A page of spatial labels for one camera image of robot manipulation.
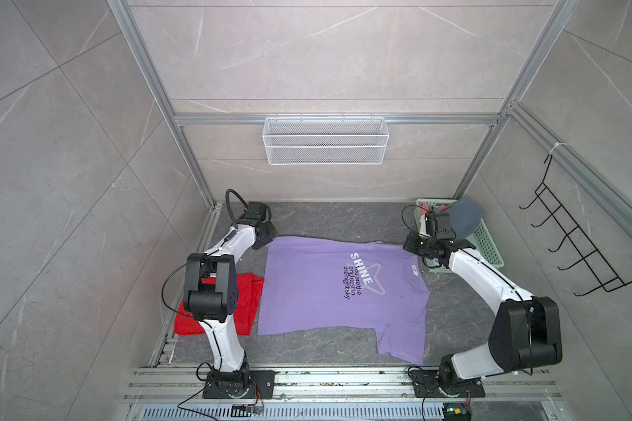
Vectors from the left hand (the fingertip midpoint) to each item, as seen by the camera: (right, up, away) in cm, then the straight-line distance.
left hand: (269, 229), depth 99 cm
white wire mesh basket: (+20, +35, +2) cm, 40 cm away
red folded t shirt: (-5, -21, -9) cm, 23 cm away
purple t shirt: (+20, -20, -3) cm, 28 cm away
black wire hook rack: (+87, -6, -35) cm, 94 cm away
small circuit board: (-2, -50, -27) cm, 57 cm away
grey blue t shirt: (+78, +5, +4) cm, 78 cm away
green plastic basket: (+85, -4, +4) cm, 85 cm away
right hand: (+50, -3, -8) cm, 51 cm away
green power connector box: (+57, -50, -29) cm, 81 cm away
